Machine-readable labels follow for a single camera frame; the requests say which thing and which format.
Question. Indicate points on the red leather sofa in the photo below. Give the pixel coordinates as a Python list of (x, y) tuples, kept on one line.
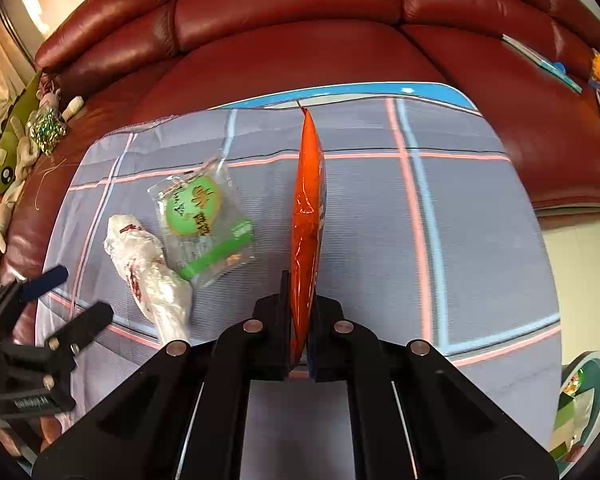
[(305, 10)]

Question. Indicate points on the green plush toy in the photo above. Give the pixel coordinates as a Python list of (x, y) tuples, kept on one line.
[(5, 160)]

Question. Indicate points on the teal flat packet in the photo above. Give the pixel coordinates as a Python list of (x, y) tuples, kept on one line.
[(545, 62)]

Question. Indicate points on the light blue table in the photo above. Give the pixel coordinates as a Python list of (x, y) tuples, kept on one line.
[(340, 91)]

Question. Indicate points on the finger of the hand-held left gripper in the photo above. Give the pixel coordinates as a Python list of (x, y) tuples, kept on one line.
[(85, 322), (45, 280)]

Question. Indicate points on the glittery green ornament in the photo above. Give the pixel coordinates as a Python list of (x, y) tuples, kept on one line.
[(47, 130)]

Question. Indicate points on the orange snack packet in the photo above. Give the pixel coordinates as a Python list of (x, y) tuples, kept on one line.
[(307, 210)]

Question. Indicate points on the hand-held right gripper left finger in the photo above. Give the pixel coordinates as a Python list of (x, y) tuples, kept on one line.
[(280, 320)]

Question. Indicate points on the grey checked cloth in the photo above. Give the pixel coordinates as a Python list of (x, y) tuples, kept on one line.
[(455, 220)]

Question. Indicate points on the green cookie packet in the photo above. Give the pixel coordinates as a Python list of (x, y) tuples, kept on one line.
[(195, 210)]

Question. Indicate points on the white plastic bag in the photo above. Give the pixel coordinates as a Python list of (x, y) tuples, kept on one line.
[(150, 272)]

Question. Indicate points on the cream plush toy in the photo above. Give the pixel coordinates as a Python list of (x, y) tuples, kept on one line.
[(73, 108)]

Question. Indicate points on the beige curtain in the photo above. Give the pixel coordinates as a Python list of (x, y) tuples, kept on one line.
[(0, 55)]

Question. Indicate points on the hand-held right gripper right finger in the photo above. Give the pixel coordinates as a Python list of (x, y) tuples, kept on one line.
[(325, 340)]

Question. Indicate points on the light blue plastic bin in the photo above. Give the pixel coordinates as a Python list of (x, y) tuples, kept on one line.
[(599, 385)]

